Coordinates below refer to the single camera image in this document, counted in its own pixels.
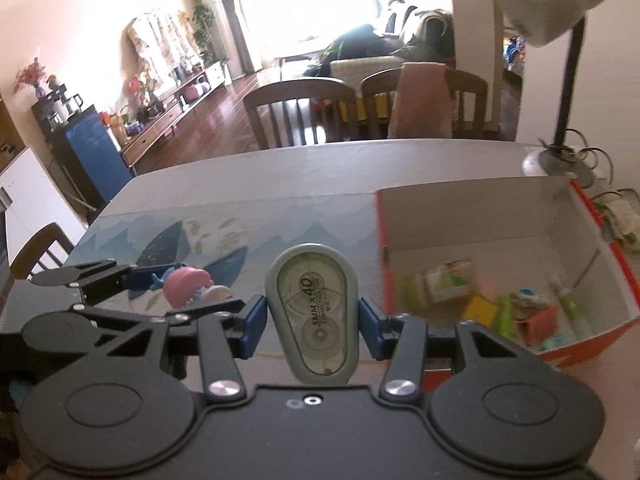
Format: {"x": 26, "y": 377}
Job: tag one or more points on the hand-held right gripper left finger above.
{"x": 252, "y": 325}

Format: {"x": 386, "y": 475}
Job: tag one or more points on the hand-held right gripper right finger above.
{"x": 372, "y": 327}

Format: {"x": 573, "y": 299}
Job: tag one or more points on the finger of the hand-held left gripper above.
{"x": 140, "y": 316}
{"x": 100, "y": 277}

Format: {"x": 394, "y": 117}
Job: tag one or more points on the small pink cup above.
{"x": 187, "y": 282}

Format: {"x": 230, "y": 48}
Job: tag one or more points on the grey-green correction tape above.
{"x": 312, "y": 310}

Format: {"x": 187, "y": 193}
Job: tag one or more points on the green lid jar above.
{"x": 445, "y": 280}

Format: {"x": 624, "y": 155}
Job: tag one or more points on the small yellow box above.
{"x": 480, "y": 310}

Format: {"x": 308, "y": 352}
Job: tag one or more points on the red cardboard box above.
{"x": 475, "y": 225}

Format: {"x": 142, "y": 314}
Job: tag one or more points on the red binder clip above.
{"x": 537, "y": 325}

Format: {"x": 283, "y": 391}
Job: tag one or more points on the white green marker pen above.
{"x": 570, "y": 305}

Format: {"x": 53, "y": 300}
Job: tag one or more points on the dark wooden dining chair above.
{"x": 47, "y": 235}
{"x": 300, "y": 92}
{"x": 470, "y": 85}

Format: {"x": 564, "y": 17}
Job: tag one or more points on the blue printed desk mat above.
{"x": 225, "y": 240}

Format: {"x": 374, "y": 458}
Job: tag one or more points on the white wooden shelf cabinet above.
{"x": 30, "y": 195}

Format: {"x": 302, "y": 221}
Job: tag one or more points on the black cabinet with blue front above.
{"x": 95, "y": 155}

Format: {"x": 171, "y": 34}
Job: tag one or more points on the green highlighter pen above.
{"x": 505, "y": 316}

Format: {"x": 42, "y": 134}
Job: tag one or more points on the wooden television cabinet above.
{"x": 150, "y": 135}

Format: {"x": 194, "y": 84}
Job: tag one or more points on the glass coffee press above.
{"x": 70, "y": 102}

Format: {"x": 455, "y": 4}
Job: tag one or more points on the red potted flowers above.
{"x": 137, "y": 87}

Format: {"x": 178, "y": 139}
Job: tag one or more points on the vase with red flowers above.
{"x": 32, "y": 75}

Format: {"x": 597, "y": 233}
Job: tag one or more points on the pink towel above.
{"x": 420, "y": 100}

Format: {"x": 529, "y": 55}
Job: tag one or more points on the floral dust cover cloth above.
{"x": 160, "y": 45}

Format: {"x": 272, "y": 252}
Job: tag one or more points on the light sofa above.
{"x": 370, "y": 67}

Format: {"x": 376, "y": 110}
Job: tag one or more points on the green potted plant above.
{"x": 202, "y": 30}

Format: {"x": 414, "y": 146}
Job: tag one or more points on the white standing air conditioner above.
{"x": 215, "y": 35}

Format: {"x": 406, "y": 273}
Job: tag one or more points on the white power strip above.
{"x": 622, "y": 220}

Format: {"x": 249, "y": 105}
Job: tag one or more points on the white coffee table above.
{"x": 305, "y": 50}

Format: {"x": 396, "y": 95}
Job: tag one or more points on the dark clothes pile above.
{"x": 360, "y": 42}

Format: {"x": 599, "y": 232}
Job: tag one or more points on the large glass balcony door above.
{"x": 310, "y": 5}

